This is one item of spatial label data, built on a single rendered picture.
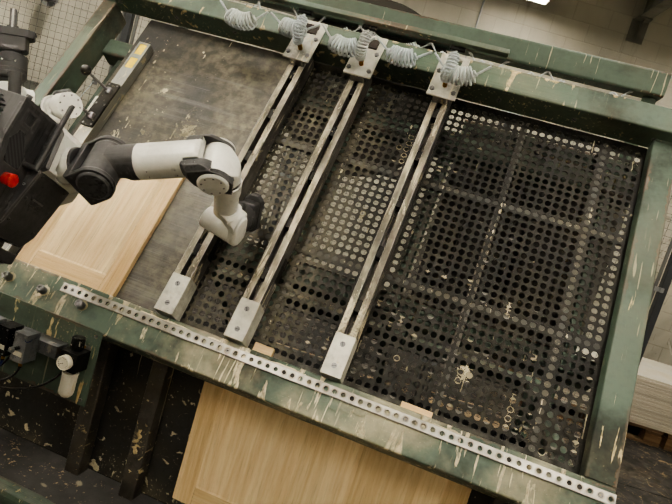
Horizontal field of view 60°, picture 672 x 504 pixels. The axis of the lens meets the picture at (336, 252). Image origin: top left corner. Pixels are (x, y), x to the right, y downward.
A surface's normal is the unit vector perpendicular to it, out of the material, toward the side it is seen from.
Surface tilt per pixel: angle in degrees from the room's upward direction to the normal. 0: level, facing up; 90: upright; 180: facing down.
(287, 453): 90
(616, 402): 59
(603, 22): 90
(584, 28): 90
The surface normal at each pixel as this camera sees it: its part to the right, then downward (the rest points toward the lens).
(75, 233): -0.06, -0.44
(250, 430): -0.24, 0.06
